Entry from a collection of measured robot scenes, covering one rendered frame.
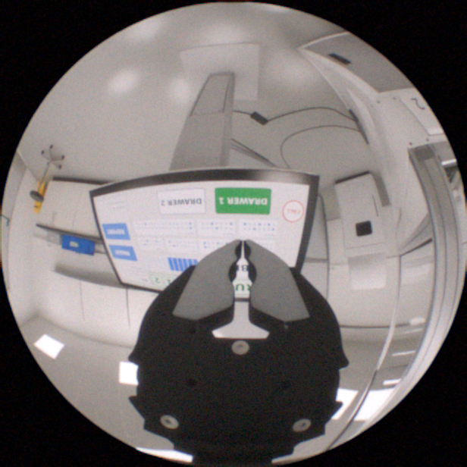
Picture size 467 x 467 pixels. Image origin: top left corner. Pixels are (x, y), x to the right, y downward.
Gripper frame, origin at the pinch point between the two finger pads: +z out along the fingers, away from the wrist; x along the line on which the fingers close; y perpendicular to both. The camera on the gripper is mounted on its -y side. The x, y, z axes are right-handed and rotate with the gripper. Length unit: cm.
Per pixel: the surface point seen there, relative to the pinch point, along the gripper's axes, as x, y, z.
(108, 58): -84, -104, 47
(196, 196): -7.8, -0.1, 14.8
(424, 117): 33.7, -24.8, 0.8
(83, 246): -224, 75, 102
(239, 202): -0.5, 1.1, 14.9
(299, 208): 10.0, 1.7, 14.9
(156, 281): -21.8, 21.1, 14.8
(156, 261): -19.5, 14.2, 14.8
